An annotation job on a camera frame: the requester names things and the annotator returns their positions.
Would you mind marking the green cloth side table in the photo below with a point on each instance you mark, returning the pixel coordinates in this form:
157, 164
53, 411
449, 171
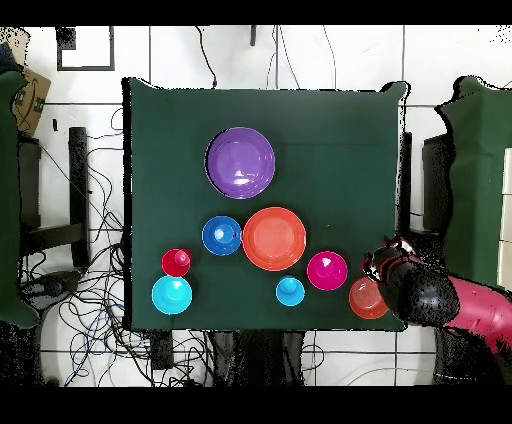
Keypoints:
476, 180
8, 200

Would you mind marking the black square frame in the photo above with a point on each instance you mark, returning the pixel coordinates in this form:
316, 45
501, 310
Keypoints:
112, 48

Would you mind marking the magenta bowl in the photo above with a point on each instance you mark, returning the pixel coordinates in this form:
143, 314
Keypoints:
327, 270

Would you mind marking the grey machine base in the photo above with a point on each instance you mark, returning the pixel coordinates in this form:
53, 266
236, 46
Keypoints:
52, 284

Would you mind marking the red cup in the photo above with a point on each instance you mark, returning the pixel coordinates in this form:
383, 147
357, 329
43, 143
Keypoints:
176, 262

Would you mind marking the black post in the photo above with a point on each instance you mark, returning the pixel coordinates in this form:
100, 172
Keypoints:
253, 36

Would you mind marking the dark blue bowl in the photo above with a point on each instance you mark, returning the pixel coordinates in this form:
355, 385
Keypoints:
221, 235

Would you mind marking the dark green tablecloth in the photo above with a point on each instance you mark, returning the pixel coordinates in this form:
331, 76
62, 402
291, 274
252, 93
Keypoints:
340, 160

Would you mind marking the deep orange bowl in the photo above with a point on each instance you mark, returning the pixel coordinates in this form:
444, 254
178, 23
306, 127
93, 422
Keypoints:
364, 300

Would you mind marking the wide orange bowl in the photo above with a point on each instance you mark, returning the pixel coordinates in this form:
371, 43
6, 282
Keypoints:
274, 238

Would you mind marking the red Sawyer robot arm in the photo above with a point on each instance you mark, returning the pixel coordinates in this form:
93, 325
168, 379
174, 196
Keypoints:
432, 292

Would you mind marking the cardboard box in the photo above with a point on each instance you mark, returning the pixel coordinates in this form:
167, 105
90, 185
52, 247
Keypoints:
30, 104

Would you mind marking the black metal stand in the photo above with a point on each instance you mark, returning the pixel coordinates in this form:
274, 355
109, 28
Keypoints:
438, 184
78, 180

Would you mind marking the light blue bowl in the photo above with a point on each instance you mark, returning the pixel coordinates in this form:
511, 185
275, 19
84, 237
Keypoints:
172, 295

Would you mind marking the black box on floor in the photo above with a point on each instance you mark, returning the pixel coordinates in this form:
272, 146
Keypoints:
162, 350

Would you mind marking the purple bowl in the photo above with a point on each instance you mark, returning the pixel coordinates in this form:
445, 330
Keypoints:
240, 163

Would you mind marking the light blue cup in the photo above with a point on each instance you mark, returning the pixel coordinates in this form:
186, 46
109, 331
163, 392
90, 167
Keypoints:
290, 291

